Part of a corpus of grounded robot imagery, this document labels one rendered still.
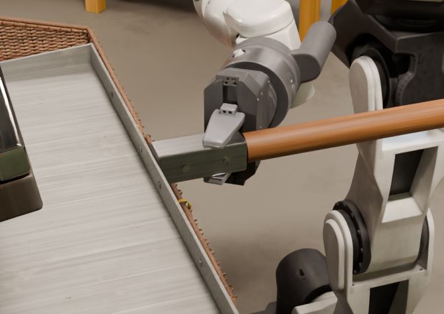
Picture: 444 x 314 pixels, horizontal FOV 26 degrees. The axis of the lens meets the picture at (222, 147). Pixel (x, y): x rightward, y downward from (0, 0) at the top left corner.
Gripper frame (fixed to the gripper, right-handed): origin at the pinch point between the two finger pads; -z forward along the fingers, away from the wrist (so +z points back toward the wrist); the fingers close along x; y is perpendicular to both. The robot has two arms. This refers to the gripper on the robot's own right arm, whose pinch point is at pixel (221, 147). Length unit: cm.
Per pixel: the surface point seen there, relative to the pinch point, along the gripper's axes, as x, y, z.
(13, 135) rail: -21.9, 1.2, -37.4
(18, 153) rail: -21.5, 0.3, -38.6
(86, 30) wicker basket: 49, 72, 126
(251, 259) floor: 122, 31, 139
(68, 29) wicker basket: 49, 76, 124
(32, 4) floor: 123, 179, 300
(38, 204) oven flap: -18.0, -0.3, -38.1
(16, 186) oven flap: -19.4, 0.6, -38.8
